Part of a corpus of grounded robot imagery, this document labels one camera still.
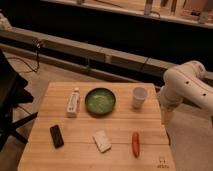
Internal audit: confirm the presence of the white sponge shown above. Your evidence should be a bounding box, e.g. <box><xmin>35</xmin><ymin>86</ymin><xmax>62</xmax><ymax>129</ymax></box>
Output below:
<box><xmin>93</xmin><ymin>130</ymin><xmax>111</xmax><ymax>153</ymax></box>

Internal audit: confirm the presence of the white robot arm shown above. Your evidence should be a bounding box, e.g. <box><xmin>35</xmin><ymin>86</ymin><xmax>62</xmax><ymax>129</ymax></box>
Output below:
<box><xmin>158</xmin><ymin>61</ymin><xmax>213</xmax><ymax>125</ymax></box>

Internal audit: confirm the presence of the white plastic cup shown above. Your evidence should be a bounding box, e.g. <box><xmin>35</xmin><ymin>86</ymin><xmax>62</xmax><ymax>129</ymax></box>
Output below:
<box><xmin>132</xmin><ymin>87</ymin><xmax>148</xmax><ymax>109</ymax></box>

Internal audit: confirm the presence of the orange carrot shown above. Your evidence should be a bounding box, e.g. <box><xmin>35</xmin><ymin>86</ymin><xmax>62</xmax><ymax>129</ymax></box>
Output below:
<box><xmin>132</xmin><ymin>132</ymin><xmax>140</xmax><ymax>158</ymax></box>

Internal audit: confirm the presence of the green bowl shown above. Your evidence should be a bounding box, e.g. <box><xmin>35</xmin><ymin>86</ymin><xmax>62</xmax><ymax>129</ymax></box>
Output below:
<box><xmin>85</xmin><ymin>87</ymin><xmax>116</xmax><ymax>116</ymax></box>

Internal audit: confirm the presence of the black phone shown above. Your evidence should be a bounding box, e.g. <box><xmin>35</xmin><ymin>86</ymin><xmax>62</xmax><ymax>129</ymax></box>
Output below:
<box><xmin>50</xmin><ymin>125</ymin><xmax>64</xmax><ymax>148</ymax></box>

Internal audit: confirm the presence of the black office chair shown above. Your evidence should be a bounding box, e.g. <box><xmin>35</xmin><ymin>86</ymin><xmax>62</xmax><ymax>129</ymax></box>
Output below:
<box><xmin>0</xmin><ymin>49</ymin><xmax>37</xmax><ymax>151</ymax></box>

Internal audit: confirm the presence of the black floor cable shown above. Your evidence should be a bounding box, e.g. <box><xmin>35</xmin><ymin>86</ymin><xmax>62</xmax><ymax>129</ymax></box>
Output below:
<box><xmin>6</xmin><ymin>39</ymin><xmax>44</xmax><ymax>74</ymax></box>

